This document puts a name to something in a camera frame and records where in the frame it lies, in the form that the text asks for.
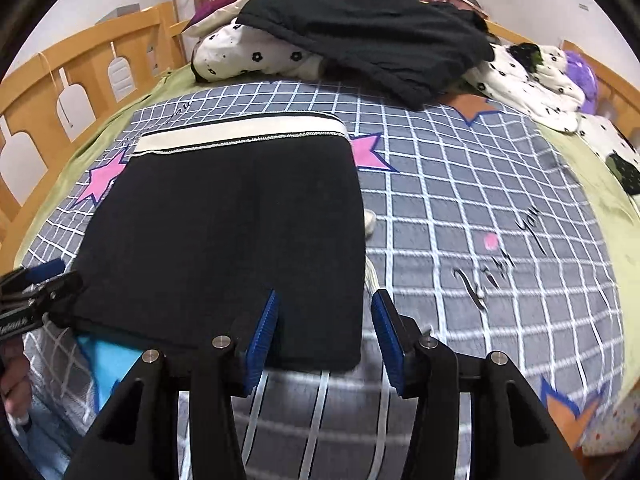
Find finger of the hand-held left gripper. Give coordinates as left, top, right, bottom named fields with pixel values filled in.
left=22, top=260, right=66, bottom=283
left=30, top=272, right=84, bottom=326

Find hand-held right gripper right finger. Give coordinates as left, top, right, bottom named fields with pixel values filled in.
left=371, top=290, right=586, bottom=480

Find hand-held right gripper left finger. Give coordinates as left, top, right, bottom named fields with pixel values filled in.
left=62, top=289, right=280, bottom=480

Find black pants with cream stripe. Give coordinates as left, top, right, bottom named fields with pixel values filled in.
left=65, top=112, right=378, bottom=373

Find person's left hand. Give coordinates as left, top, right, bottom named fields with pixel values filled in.
left=0, top=342, right=32, bottom=428

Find person's blue jeans leg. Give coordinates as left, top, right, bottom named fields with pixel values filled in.
left=20, top=385, right=71, bottom=480

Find grey checked star-print bedsheet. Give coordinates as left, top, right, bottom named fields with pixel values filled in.
left=15, top=80, right=626, bottom=480

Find star-printed white cloth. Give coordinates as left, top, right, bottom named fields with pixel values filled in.
left=582, top=385, right=636, bottom=456

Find grey box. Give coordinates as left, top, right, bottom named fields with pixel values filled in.
left=97, top=4, right=141, bottom=23

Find white floral quilt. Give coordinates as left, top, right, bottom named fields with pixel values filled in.
left=192, top=17, right=640, bottom=201

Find black clothing heap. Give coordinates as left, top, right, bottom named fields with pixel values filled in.
left=235, top=0, right=506, bottom=111

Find purple and orange pillow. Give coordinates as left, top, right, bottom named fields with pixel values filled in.
left=182, top=0, right=286, bottom=38

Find purple plush toy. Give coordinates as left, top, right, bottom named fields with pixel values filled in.
left=562, top=50, right=598, bottom=116

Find wooden bed frame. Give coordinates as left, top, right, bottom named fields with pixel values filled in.
left=0, top=0, right=640, bottom=261

